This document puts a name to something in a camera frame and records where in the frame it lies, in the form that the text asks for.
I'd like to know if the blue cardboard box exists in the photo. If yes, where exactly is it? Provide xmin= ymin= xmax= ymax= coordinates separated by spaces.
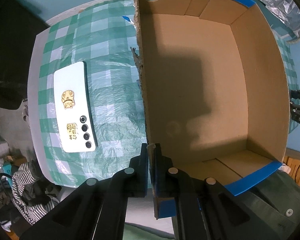
xmin=135 ymin=0 xmax=290 ymax=196

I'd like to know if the striped black white cloth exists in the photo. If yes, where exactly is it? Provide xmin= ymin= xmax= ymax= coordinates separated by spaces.
xmin=12 ymin=160 xmax=59 ymax=225

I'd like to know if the white smartphone with stickers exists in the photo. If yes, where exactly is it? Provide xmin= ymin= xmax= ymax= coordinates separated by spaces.
xmin=53 ymin=61 xmax=97 ymax=153

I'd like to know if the green checkered tablecloth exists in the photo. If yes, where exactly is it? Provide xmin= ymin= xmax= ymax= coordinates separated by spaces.
xmin=38 ymin=0 xmax=300 ymax=189

